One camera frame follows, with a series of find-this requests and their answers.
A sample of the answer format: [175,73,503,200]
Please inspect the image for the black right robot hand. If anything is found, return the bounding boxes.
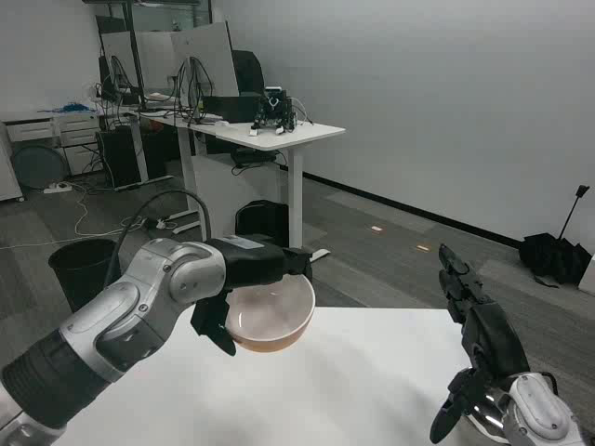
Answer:
[429,243,531,445]

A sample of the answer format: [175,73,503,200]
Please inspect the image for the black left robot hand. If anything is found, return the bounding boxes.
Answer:
[190,235,315,358]

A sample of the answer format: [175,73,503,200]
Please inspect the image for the orange and white plastic bowl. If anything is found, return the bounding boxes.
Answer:
[224,273,316,354]

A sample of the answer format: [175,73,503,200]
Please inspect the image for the shiny steel bowl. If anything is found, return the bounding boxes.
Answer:
[464,394,512,440]

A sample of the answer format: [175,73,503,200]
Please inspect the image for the black backpack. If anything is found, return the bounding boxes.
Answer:
[234,199,292,250]

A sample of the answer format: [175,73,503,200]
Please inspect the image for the white standing desk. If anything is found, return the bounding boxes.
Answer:
[125,104,348,261]

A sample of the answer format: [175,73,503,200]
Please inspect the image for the small black legged robot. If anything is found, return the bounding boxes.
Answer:
[250,85,317,137]

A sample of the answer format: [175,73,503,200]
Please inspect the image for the black box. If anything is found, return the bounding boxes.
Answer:
[202,92,262,125]

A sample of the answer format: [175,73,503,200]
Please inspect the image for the black computer tower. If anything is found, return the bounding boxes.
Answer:
[96,127,143,190]

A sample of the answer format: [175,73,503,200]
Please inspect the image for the black trash bin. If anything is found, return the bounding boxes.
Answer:
[47,238,123,313]

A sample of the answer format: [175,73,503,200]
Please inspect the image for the white backed monitor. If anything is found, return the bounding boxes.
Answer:
[170,21,241,123]
[99,30,178,106]

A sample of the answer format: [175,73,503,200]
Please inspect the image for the white drawer cabinet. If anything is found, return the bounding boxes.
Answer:
[2,111,101,177]

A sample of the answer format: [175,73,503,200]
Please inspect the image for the grey round disc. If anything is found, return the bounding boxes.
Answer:
[9,143,70,190]

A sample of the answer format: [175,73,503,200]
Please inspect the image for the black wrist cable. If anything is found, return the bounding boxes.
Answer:
[102,189,213,289]

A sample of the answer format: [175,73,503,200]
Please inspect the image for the black cable bundle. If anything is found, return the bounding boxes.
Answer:
[231,148,281,176]

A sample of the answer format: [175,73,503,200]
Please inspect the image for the white floor cable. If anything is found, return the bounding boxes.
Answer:
[0,185,145,252]

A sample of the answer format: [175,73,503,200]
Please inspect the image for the blue tangled wires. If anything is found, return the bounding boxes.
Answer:
[36,100,97,115]

